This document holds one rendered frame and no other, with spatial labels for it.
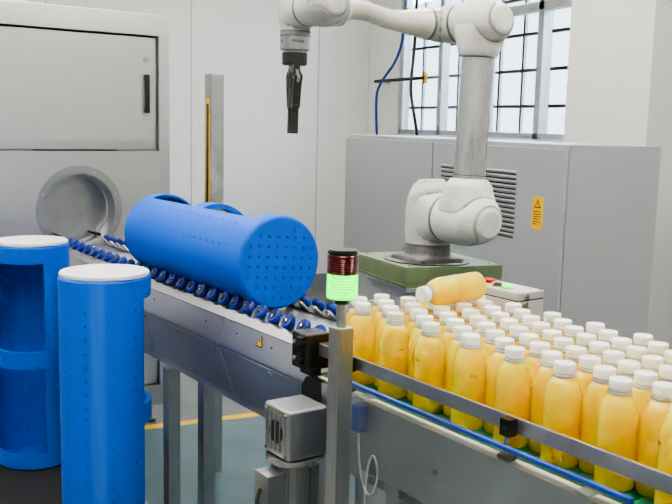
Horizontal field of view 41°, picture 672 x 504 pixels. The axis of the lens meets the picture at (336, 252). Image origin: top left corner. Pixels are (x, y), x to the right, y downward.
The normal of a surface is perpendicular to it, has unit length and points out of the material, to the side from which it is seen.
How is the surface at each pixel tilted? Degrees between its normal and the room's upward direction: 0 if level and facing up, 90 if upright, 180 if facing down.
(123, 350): 90
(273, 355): 70
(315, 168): 90
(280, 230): 90
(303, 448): 90
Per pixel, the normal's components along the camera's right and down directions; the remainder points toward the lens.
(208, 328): -0.76, -0.27
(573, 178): 0.41, 0.14
